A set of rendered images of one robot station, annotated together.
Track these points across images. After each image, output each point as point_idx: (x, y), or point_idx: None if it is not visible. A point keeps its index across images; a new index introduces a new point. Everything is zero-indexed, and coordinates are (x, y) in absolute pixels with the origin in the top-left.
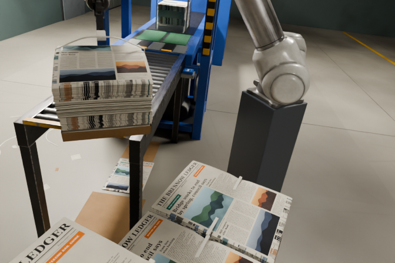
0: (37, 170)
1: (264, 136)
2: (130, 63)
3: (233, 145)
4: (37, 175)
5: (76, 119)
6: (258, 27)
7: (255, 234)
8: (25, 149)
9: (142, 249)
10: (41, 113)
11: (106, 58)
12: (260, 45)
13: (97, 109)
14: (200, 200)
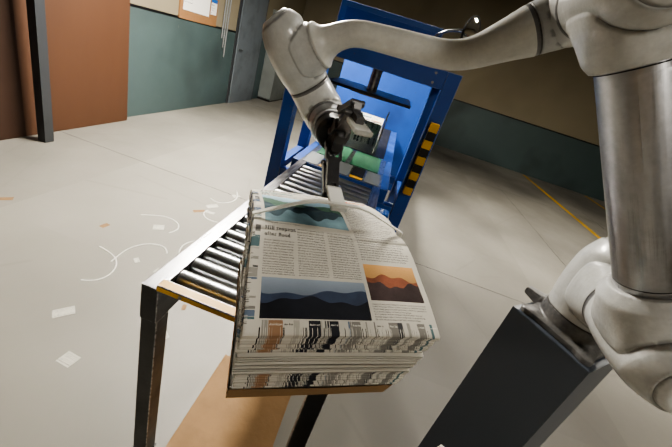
0: (160, 352)
1: (551, 403)
2: (390, 273)
3: (469, 376)
4: (158, 359)
5: (267, 375)
6: (655, 259)
7: None
8: (149, 323)
9: None
10: (187, 268)
11: (346, 253)
12: (641, 287)
13: (315, 367)
14: None
